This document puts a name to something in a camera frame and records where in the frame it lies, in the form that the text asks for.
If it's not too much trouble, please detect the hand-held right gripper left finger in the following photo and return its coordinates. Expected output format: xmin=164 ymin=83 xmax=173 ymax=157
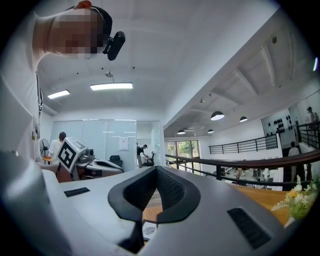
xmin=40 ymin=165 xmax=158 ymax=256

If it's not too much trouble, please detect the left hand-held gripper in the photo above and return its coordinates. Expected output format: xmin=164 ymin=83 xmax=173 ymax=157
xmin=57 ymin=137 xmax=125 ymax=180

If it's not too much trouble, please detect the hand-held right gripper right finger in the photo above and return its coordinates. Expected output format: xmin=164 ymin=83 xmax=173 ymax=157
xmin=144 ymin=166 xmax=301 ymax=256

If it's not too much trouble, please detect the black office chair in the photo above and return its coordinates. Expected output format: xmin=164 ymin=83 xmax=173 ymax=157
xmin=142 ymin=151 xmax=156 ymax=167
xmin=108 ymin=154 xmax=124 ymax=169

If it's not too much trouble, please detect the paper notice on glass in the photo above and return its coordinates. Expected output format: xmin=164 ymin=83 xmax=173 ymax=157
xmin=118 ymin=136 xmax=130 ymax=152

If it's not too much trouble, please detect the wooden table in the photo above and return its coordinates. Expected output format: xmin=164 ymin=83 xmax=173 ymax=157
xmin=142 ymin=184 xmax=291 ymax=227

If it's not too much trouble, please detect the black standing fan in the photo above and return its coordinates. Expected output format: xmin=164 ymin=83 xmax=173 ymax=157
xmin=39 ymin=138 xmax=51 ymax=165

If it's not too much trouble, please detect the dark wood-topped railing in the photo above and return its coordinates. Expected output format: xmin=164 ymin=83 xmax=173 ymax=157
xmin=164 ymin=149 xmax=320 ymax=191

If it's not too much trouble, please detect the white vase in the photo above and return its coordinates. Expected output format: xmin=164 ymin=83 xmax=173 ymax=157
xmin=284 ymin=216 xmax=298 ymax=229

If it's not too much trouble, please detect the large window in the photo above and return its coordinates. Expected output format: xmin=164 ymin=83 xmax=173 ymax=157
xmin=166 ymin=140 xmax=200 ymax=159

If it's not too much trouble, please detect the black metal railing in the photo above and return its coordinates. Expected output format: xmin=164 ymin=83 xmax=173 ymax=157
xmin=295 ymin=121 xmax=320 ymax=150
xmin=208 ymin=133 xmax=279 ymax=155

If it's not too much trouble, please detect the yellow white flower bouquet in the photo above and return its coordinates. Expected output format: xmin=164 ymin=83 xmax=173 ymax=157
xmin=270 ymin=174 xmax=319 ymax=221

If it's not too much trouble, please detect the person's white shirt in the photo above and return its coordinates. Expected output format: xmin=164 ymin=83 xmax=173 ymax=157
xmin=0 ymin=11 xmax=52 ymax=165

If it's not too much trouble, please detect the person's head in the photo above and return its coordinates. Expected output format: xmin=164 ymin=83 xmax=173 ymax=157
xmin=32 ymin=0 xmax=113 ymax=61

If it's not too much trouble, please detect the orange hair clip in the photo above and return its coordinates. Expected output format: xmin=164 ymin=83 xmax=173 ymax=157
xmin=74 ymin=0 xmax=93 ymax=10

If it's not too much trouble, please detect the black picture frame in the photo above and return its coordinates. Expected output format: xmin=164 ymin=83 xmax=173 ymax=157
xmin=141 ymin=219 xmax=158 ymax=242

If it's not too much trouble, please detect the group of black wall objects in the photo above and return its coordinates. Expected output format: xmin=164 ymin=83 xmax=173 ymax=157
xmin=261 ymin=113 xmax=298 ymax=138

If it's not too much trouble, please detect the black head-worn camera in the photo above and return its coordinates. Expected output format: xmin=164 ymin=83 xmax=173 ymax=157
xmin=65 ymin=5 xmax=126 ymax=62

